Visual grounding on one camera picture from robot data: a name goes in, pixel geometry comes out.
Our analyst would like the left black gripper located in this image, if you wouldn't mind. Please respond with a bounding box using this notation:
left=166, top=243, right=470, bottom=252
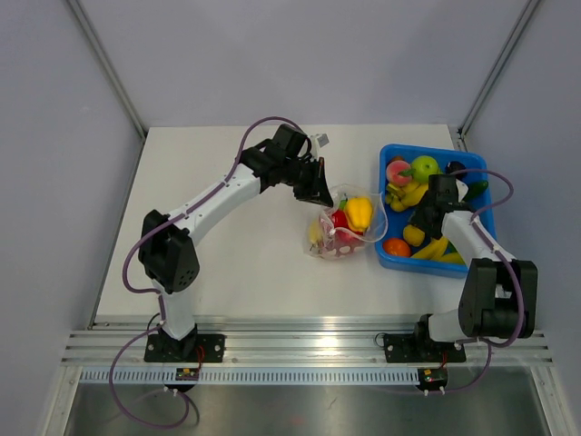
left=281, top=156, right=333, bottom=207

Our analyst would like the red apple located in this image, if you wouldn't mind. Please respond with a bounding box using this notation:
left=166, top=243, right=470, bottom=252
left=330, top=209, right=349, bottom=229

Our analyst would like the pale yellow pear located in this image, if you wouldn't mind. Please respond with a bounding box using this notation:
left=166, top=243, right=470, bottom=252
left=308, top=221, right=322, bottom=249

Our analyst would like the yellow bell pepper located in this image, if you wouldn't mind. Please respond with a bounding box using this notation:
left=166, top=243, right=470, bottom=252
left=344, top=197, right=373, bottom=233

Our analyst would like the clear zip top bag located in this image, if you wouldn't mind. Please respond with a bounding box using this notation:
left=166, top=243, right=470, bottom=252
left=304, top=184, right=389, bottom=260

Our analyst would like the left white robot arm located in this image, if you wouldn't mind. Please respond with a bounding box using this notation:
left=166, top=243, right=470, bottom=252
left=138, top=122, right=332, bottom=362

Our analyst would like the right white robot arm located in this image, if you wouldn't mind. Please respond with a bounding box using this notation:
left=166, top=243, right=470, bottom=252
left=409, top=170, right=538, bottom=360

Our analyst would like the dark purple mangosteen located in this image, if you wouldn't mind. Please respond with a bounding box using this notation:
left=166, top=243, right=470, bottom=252
left=445, top=161, right=466, bottom=174

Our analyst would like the green cucumber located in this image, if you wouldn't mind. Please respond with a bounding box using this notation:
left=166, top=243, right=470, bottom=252
left=464, top=180, right=488, bottom=202

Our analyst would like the green apple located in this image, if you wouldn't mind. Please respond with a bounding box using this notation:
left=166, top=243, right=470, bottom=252
left=410, top=155, right=441, bottom=183

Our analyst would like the small yellow banana bunch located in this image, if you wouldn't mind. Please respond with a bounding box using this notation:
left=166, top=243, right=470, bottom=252
left=385, top=180, right=428, bottom=212

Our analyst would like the blue plastic bin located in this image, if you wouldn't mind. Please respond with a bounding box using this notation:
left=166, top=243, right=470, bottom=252
left=375, top=144, right=487, bottom=278

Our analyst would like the yellow banana bunch front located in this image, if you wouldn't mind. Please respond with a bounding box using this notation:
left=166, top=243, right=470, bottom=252
left=411, top=237, right=449, bottom=261

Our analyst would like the pink peach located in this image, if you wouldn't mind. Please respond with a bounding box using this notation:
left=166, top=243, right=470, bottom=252
left=386, top=156, right=412, bottom=187

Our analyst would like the orange persimmon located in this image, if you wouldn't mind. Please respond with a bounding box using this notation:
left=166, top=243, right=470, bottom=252
left=382, top=238, right=412, bottom=258

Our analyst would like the right small circuit board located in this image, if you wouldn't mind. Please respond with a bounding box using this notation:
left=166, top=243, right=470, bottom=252
left=418, top=367, right=448, bottom=391

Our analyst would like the small circuit board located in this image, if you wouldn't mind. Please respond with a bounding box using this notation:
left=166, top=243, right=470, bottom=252
left=175, top=368, right=201, bottom=382
left=418, top=367, right=448, bottom=391

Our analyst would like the left small circuit board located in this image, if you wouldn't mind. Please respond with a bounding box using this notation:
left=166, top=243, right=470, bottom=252
left=175, top=368, right=201, bottom=382

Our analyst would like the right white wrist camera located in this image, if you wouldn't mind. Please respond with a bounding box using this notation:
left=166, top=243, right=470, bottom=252
left=456, top=180, right=469, bottom=203

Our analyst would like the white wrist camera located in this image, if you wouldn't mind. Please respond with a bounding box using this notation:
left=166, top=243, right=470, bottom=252
left=309, top=134, right=330, bottom=159
left=456, top=180, right=469, bottom=203

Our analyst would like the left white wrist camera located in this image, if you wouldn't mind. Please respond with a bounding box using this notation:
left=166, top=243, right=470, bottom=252
left=309, top=134, right=330, bottom=159

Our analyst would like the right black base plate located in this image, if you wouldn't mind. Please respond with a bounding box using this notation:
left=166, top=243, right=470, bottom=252
left=375, top=332, right=467, bottom=363

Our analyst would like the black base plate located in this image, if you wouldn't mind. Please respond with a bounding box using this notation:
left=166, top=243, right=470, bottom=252
left=375, top=332, right=467, bottom=363
left=143, top=333, right=225, bottom=363

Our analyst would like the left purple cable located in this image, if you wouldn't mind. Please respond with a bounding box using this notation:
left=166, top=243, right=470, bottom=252
left=107, top=115, right=308, bottom=430

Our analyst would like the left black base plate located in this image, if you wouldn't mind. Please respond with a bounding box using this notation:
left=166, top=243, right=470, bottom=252
left=143, top=333, right=225, bottom=363

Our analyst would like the right aluminium frame post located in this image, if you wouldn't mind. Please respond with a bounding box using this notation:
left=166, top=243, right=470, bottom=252
left=456, top=0, right=544, bottom=142

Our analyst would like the aluminium frame post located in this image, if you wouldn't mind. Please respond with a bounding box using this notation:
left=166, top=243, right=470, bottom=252
left=64, top=0, right=148, bottom=144
left=456, top=0, right=544, bottom=142

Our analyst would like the white slotted cable duct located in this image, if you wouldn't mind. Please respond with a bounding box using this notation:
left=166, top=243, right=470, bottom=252
left=80, top=367, right=419, bottom=386

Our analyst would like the aluminium rail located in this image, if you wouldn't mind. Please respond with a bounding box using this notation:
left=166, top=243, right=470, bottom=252
left=61, top=316, right=555, bottom=368

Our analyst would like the left aluminium frame post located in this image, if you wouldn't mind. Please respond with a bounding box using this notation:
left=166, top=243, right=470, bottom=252
left=64, top=0, right=148, bottom=144

